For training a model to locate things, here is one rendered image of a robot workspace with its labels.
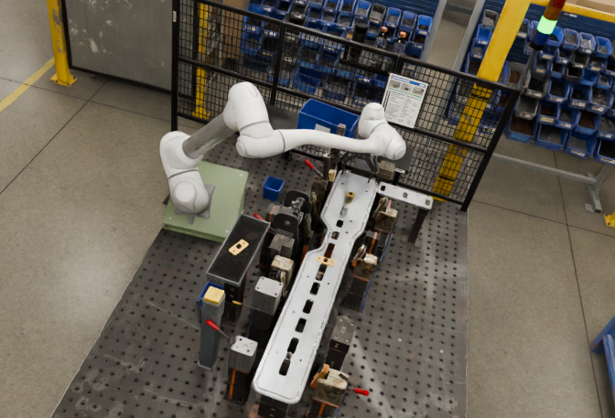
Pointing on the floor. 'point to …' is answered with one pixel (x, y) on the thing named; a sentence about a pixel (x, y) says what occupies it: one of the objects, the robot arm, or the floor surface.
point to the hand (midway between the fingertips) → (355, 176)
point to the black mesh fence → (313, 91)
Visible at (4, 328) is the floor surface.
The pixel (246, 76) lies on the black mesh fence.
